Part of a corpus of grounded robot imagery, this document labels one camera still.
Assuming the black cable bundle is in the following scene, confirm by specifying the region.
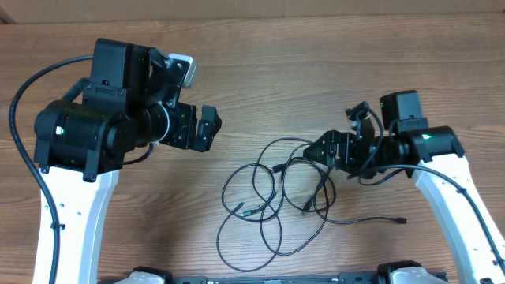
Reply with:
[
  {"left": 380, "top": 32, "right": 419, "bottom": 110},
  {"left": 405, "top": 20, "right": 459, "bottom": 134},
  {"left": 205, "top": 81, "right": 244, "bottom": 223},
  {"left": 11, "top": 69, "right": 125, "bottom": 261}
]
[{"left": 252, "top": 136, "right": 337, "bottom": 256}]

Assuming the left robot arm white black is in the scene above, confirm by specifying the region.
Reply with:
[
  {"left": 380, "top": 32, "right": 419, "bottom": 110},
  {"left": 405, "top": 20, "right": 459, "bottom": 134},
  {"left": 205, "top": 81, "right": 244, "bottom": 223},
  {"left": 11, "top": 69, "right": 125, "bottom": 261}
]
[{"left": 33, "top": 39, "right": 222, "bottom": 283}]

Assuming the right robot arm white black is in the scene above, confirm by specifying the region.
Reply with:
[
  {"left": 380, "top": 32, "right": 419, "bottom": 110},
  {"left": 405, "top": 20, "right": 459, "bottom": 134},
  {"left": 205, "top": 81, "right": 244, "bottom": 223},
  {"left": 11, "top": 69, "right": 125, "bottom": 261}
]
[{"left": 303, "top": 90, "right": 504, "bottom": 283}]

